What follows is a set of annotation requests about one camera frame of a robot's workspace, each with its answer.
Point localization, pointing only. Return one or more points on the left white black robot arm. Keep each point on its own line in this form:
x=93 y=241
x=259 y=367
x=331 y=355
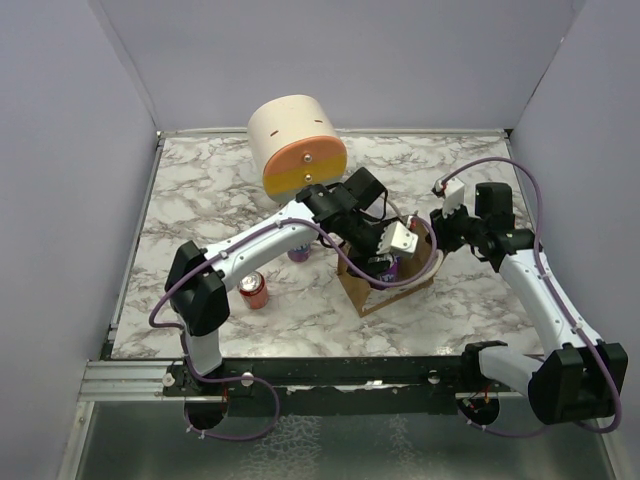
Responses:
x=200 y=279

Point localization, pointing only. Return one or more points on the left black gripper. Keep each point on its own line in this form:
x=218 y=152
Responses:
x=361 y=260

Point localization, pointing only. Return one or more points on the aluminium frame rail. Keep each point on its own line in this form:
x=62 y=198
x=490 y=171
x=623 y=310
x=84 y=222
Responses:
x=125 y=381

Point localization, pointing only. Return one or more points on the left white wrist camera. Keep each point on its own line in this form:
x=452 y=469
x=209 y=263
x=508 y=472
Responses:
x=397 y=240

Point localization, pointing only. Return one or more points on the beige cylindrical drawer unit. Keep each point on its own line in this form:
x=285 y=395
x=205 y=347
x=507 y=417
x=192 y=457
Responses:
x=294 y=144

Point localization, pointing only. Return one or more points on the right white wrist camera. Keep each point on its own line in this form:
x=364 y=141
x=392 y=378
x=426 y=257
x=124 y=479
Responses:
x=452 y=192

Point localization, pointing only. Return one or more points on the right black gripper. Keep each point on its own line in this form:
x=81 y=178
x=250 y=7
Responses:
x=441 y=229

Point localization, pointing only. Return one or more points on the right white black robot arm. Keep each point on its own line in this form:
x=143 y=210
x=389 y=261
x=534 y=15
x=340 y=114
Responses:
x=580 y=377

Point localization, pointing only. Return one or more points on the burlap canvas tote bag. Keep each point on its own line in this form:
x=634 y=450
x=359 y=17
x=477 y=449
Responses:
x=368 y=295

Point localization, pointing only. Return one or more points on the purple fanta can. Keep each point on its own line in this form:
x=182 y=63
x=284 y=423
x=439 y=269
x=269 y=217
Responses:
x=300 y=254
x=386 y=268

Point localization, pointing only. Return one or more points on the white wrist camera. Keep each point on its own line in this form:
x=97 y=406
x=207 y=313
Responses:
x=397 y=240
x=452 y=192

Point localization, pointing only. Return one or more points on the red cola can left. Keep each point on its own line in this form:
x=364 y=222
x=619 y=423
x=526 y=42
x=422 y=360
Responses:
x=253 y=290

